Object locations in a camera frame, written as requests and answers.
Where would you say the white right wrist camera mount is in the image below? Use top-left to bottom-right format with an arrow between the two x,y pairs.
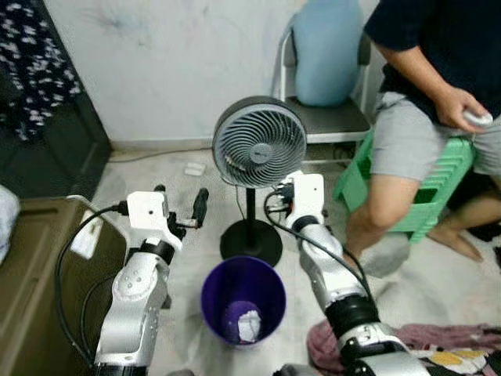
283,172 -> 326,232

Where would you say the white handheld controller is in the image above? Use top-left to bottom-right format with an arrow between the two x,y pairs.
462,110 -> 495,128

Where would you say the grey slipper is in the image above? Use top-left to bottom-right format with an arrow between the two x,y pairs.
360,235 -> 412,279

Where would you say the person's right hand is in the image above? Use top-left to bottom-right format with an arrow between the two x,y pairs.
434,85 -> 482,132

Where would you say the dark wooden cabinet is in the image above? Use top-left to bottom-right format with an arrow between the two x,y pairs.
0,0 -> 112,201

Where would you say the purple waste bin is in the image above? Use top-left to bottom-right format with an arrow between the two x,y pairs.
200,256 -> 287,347

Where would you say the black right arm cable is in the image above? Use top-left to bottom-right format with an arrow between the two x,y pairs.
264,192 -> 375,302

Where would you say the white paper ball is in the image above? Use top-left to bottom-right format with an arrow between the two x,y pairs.
235,309 -> 263,343

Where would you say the short black left arm cable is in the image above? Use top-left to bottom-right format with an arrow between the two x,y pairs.
81,274 -> 118,353

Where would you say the black white floral cloth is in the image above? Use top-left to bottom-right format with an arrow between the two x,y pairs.
0,0 -> 83,142

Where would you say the white paper tag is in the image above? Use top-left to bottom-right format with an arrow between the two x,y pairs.
70,213 -> 104,259

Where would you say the light blue cushion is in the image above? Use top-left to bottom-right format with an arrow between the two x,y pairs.
292,0 -> 365,108

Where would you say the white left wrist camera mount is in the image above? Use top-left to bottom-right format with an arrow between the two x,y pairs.
125,190 -> 182,251

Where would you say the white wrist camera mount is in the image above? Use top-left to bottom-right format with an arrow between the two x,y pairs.
283,172 -> 326,232
125,190 -> 182,251

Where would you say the grey robot right leg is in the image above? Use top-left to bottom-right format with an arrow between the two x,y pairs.
274,363 -> 314,376

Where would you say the green plastic stool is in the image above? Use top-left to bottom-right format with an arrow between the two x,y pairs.
334,129 -> 476,244

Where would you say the person in grey shorts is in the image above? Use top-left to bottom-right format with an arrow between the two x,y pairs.
344,0 -> 501,279

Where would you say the purple cartoon print blanket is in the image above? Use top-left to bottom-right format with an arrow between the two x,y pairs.
307,321 -> 501,376

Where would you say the white framed grey chair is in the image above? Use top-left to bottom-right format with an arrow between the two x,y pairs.
272,12 -> 375,146

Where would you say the grey round standing fan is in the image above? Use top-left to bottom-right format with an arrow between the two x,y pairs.
211,96 -> 308,267

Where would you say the olive brown cabinet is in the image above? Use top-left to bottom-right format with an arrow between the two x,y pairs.
0,196 -> 130,376

